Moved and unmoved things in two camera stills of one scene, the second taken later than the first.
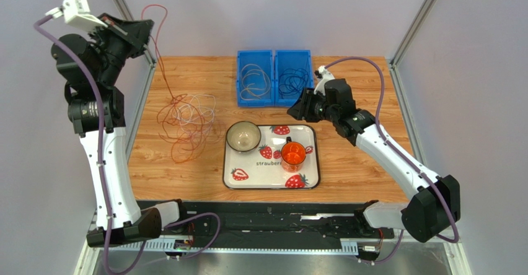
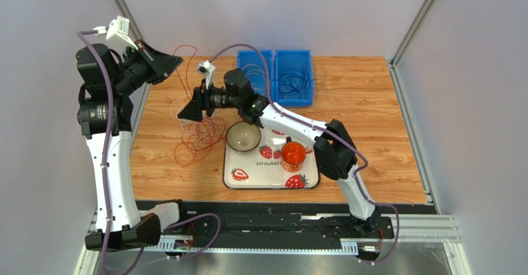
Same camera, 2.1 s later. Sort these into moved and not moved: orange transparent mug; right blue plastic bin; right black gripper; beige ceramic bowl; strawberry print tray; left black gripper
Moved: right black gripper; left black gripper
Not moved: orange transparent mug; strawberry print tray; beige ceramic bowl; right blue plastic bin
